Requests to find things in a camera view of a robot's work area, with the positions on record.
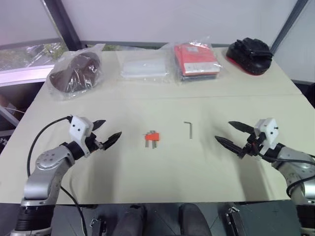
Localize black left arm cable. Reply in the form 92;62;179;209
27;117;88;236

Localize dark window frame post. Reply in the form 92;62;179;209
40;0;87;53

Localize small orange plastic part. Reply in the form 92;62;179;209
144;132;161;143

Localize black box with metal latch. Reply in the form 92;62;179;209
221;200;304;236

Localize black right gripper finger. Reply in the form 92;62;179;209
214;135;246;158
228;120;256;135

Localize brown item in plastic bag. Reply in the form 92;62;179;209
46;43;107;102

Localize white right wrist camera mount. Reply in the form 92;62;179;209
253;117;279;156

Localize red packs in plastic bag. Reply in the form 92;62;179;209
169;36;222;85

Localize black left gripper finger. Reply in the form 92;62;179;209
101;131;123;151
92;119;107;131

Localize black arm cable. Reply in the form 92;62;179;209
27;117;88;236
258;151;315;197

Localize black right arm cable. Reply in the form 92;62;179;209
258;151;315;197

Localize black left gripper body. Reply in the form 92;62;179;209
85;132;106;154

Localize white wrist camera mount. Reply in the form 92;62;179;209
253;117;279;156
68;115;96;158

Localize black metal latch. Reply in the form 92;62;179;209
89;217;107;236

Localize clear bag of white items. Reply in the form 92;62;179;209
117;52;171;82

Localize metal hex key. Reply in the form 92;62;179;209
184;120;194;140

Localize grey window frame post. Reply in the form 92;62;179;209
270;0;311;50

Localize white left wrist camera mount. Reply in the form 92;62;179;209
68;115;96;158

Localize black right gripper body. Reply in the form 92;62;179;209
242;131;266;158

